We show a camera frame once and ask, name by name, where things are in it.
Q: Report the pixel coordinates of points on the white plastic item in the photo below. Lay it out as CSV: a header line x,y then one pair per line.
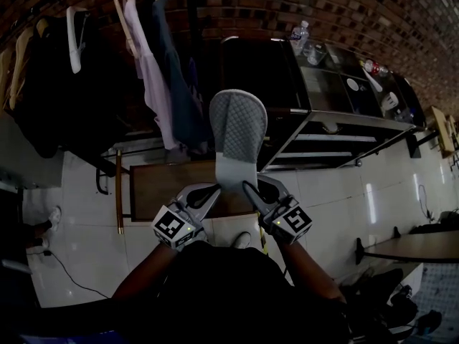
x,y
390,100

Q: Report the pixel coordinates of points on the dark blue garment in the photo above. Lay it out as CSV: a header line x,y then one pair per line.
x,y
179,84

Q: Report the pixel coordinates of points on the low brown wooden table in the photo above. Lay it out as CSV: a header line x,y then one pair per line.
x,y
161,188

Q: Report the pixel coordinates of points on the beige garment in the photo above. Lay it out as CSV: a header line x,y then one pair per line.
x,y
3,81
19,70

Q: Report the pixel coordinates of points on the person's right forearm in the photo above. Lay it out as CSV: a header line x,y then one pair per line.
x,y
312,274

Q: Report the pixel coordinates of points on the red-capped bottle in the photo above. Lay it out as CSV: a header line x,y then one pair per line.
x,y
374,67

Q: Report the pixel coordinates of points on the black clothes rack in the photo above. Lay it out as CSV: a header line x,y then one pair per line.
x,y
107,172

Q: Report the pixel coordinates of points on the black metal stand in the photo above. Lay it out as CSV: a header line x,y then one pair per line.
x,y
414,145

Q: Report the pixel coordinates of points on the clear glass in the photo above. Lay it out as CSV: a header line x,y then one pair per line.
x,y
315,54

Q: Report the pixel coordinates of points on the grey quilted slipper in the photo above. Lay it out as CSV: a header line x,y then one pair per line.
x,y
238,131

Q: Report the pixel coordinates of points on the white round disc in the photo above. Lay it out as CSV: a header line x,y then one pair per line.
x,y
353,84

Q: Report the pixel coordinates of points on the blue perforated mat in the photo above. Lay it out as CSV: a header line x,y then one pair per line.
x,y
441,292

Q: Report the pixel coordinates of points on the wooden post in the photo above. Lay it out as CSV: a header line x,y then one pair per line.
x,y
119,192

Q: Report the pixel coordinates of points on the person's left forearm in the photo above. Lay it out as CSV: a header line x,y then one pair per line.
x,y
147,274

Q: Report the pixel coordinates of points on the black garment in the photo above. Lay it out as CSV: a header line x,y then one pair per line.
x,y
71,102

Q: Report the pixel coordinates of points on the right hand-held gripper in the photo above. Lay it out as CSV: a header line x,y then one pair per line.
x,y
290,222

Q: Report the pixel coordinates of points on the person's black clothing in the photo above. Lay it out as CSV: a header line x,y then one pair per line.
x,y
226,299

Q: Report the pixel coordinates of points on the pale lavender garment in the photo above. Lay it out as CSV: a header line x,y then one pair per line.
x,y
152,84

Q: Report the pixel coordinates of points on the clear water bottle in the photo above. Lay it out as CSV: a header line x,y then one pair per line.
x,y
299,38

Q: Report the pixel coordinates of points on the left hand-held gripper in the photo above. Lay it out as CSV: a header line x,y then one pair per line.
x,y
175,228

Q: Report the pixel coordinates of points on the white hanger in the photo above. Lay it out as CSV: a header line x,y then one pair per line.
x,y
74,52

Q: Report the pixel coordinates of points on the wooden hanger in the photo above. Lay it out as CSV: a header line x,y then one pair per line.
x,y
123,16

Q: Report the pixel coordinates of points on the black bag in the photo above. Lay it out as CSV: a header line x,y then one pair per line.
x,y
380,299

